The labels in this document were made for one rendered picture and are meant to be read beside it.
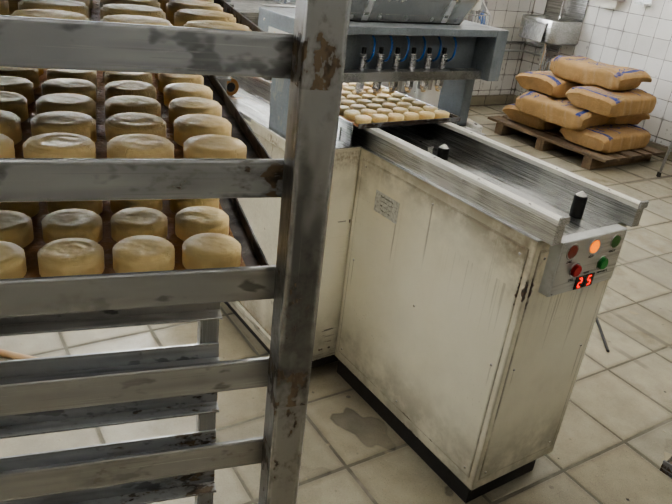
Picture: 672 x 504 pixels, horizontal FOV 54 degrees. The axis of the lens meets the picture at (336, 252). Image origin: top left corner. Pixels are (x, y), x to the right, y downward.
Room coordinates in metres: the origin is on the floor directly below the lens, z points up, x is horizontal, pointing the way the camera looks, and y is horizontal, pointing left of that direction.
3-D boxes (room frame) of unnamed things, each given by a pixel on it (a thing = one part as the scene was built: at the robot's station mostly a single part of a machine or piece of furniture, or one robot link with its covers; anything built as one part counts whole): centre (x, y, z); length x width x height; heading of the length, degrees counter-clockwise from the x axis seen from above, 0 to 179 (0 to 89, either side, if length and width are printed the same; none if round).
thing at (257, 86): (2.39, 0.37, 0.88); 1.28 x 0.01 x 0.07; 36
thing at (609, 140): (5.20, -2.03, 0.19); 0.72 x 0.42 x 0.15; 129
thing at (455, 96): (2.12, -0.08, 1.01); 0.72 x 0.33 x 0.34; 126
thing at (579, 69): (5.41, -1.89, 0.62); 0.72 x 0.42 x 0.17; 41
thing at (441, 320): (1.72, -0.37, 0.45); 0.70 x 0.34 x 0.90; 36
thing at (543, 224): (2.13, 0.11, 0.87); 2.01 x 0.03 x 0.07; 36
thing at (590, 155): (5.44, -1.85, 0.06); 1.20 x 0.80 x 0.11; 37
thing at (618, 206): (2.30, -0.13, 0.87); 2.01 x 0.03 x 0.07; 36
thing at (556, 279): (1.42, -0.59, 0.77); 0.24 x 0.04 x 0.14; 126
